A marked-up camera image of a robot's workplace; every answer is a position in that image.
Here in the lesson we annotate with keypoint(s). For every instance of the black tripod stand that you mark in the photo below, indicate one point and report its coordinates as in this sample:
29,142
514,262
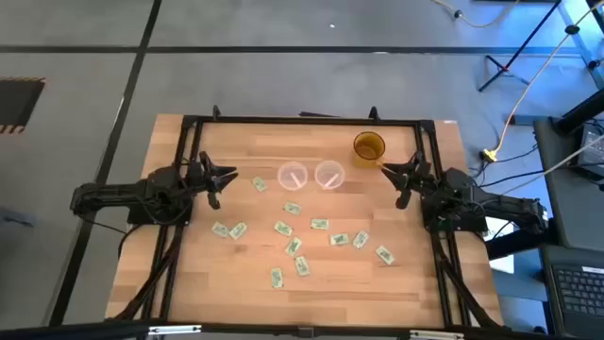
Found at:
519,47

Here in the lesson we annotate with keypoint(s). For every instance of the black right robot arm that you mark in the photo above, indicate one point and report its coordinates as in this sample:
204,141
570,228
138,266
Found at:
495,203

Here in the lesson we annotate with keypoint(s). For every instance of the grey desk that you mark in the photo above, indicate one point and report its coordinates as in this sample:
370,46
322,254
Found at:
566,208

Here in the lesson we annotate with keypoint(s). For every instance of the amber translucent mug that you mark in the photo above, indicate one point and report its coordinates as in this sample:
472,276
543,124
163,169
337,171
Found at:
369,144

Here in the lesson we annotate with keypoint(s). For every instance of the black hazard-striped floor hatch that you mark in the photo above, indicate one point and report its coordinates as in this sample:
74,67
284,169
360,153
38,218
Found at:
19,101

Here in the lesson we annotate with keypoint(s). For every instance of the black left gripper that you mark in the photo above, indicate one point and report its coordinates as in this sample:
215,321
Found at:
200,175

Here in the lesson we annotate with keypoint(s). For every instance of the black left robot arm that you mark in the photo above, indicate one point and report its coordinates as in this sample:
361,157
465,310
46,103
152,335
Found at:
113,193

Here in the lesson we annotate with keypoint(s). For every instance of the white paper sheet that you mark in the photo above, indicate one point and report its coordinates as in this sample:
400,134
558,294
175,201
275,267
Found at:
501,257

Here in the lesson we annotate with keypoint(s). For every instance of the silver metal bracket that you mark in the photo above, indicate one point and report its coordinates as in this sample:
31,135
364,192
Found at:
174,329
436,334

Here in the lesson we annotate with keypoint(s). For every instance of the black aluminium table frame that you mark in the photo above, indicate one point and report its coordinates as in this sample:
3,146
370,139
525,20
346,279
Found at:
283,120

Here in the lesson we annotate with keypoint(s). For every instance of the black laptop keyboard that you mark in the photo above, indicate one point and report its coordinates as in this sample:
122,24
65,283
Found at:
578,293

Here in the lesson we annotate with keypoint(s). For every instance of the black desk support beam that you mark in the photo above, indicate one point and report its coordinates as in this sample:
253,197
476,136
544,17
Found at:
580,113
519,241

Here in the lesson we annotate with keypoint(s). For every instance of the clear plastic cup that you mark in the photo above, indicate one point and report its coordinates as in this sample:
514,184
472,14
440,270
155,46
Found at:
322,183
283,181

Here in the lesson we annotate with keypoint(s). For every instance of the yellow power plug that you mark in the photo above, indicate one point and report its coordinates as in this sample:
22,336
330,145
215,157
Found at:
489,154

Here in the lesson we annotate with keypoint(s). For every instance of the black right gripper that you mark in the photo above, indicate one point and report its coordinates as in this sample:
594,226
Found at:
421,177

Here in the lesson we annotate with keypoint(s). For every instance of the green white sweetener packet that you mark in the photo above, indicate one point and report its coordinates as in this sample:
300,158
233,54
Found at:
238,230
283,228
293,246
385,255
277,277
320,224
259,184
292,208
302,266
360,239
220,230
339,239

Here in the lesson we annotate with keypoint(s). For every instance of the black aluminium crossbar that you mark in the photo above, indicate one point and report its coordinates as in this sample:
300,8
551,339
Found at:
71,330

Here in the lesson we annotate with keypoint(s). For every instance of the grey furniture foot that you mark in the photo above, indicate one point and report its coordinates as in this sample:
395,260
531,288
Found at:
16,218

